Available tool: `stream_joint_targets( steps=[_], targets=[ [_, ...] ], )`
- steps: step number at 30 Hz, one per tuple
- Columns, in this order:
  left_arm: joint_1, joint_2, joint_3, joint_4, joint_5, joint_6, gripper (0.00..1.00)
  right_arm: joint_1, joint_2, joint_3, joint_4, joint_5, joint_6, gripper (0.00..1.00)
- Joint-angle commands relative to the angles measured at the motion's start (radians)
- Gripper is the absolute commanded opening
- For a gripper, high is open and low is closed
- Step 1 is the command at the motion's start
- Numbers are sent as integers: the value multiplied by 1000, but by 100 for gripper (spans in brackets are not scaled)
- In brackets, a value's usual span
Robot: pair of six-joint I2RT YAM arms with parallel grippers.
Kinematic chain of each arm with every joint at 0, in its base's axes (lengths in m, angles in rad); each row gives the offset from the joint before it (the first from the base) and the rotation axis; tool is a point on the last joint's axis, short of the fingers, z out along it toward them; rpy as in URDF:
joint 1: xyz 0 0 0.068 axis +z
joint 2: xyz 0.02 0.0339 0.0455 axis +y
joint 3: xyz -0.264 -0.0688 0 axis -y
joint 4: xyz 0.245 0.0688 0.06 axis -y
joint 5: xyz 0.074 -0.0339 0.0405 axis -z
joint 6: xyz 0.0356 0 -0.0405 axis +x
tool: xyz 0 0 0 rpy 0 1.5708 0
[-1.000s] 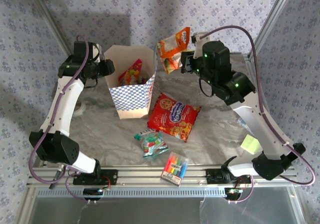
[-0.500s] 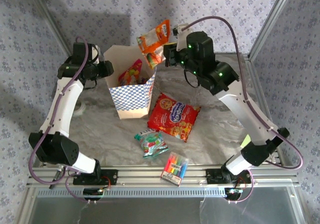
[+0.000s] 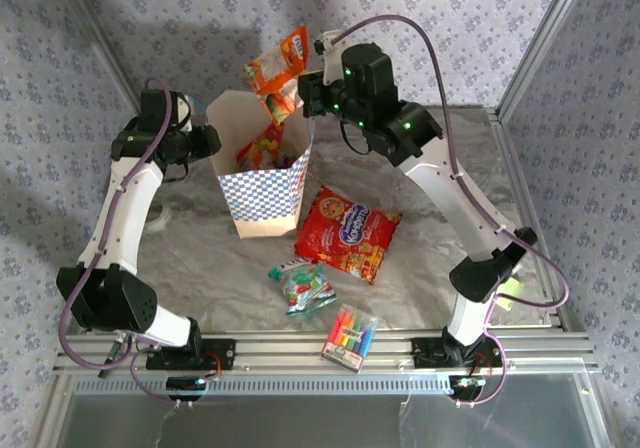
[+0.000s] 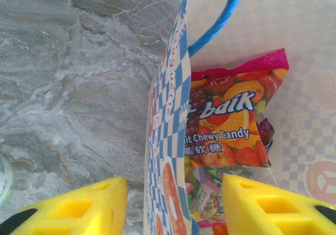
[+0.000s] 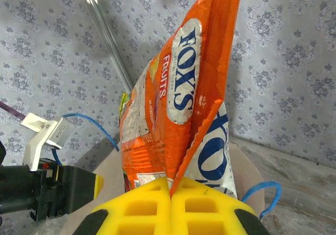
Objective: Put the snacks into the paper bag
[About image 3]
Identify pack of coloured markers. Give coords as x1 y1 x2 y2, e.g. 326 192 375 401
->
319 303 380 374

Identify aluminium side rail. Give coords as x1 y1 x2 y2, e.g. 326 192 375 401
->
492 107 621 448

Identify aluminium frame post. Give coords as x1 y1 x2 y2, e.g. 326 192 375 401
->
494 0 594 119
49 0 144 114

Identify white tape roll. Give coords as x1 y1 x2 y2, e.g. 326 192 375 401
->
148 203 172 233

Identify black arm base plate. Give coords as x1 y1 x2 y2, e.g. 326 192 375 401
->
410 336 504 369
145 337 237 372

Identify blue checkered paper bag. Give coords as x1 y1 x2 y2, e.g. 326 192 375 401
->
192 87 315 240

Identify slotted grey cable duct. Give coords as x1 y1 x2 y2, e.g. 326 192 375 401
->
72 372 459 398

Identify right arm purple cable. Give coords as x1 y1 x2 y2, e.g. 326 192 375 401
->
327 13 572 409

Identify small circuit board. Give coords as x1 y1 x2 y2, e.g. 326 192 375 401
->
447 373 489 402
165 373 224 402

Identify large red snack bag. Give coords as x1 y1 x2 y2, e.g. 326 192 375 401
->
294 185 404 285

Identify aluminium mounting rail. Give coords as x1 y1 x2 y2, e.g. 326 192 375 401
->
52 331 599 372

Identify orange snack packet white back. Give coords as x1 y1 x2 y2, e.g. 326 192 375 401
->
243 25 310 128

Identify teal red Fox's candy packet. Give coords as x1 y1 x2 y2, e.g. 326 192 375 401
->
267 260 339 317

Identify colourful candy bag pink edges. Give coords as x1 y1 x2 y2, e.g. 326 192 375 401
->
235 121 286 174

